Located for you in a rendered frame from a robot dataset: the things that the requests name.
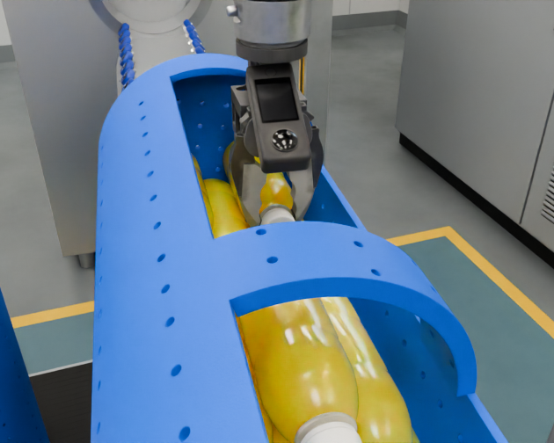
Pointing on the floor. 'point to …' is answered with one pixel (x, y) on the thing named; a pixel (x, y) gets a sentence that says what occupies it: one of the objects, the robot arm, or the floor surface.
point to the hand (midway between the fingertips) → (277, 221)
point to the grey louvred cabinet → (496, 112)
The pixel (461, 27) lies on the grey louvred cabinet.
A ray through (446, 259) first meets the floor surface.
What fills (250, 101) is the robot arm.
